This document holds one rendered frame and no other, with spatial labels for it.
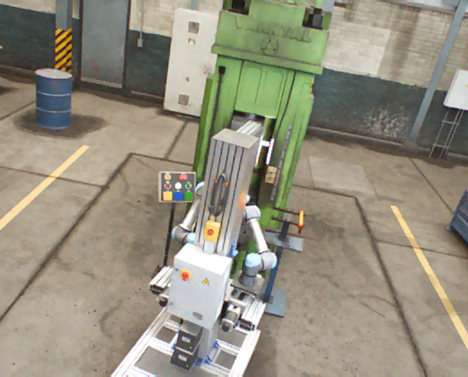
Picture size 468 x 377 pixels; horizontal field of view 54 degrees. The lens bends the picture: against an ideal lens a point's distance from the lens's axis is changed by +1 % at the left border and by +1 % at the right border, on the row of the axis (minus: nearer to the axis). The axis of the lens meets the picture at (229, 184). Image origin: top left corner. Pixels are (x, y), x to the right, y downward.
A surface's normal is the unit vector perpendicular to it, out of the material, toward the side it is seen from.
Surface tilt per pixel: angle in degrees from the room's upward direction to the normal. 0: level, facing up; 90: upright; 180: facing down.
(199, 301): 90
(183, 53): 90
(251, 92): 90
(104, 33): 90
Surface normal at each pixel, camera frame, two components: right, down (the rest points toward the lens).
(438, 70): -0.08, 0.41
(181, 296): -0.33, 0.37
